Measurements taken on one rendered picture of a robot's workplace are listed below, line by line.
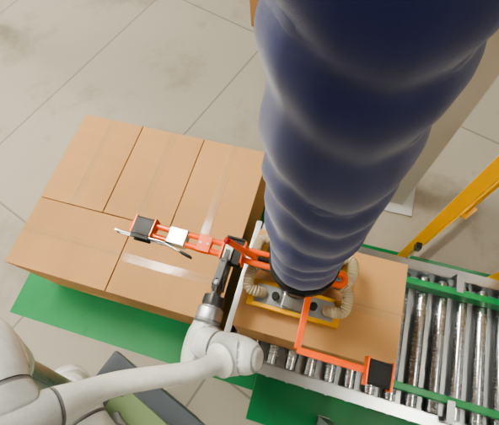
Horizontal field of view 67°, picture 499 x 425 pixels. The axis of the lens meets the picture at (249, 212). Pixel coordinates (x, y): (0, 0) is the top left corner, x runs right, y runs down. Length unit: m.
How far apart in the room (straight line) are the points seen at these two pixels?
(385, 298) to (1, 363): 1.21
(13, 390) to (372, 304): 1.14
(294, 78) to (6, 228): 2.95
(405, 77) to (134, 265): 1.84
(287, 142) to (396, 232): 2.26
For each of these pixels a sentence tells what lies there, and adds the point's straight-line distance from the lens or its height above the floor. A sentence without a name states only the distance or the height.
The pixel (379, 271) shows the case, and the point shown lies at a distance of 1.56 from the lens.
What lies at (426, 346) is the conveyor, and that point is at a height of 0.50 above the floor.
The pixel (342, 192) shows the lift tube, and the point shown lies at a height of 1.95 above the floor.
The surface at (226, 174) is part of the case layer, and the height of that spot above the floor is 0.54.
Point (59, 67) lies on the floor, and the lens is 3.90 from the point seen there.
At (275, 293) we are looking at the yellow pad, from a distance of 1.39.
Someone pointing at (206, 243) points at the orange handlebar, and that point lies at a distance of 1.36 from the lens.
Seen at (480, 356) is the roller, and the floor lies 0.55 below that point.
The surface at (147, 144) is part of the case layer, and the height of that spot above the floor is 0.54.
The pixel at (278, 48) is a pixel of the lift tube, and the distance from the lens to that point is 0.37.
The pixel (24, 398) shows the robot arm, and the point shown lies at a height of 1.55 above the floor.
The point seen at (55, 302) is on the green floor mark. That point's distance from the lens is 2.83.
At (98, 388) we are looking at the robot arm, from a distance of 1.08.
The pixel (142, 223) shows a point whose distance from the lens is 1.44.
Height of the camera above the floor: 2.41
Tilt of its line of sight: 66 degrees down
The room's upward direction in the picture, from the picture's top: 9 degrees counter-clockwise
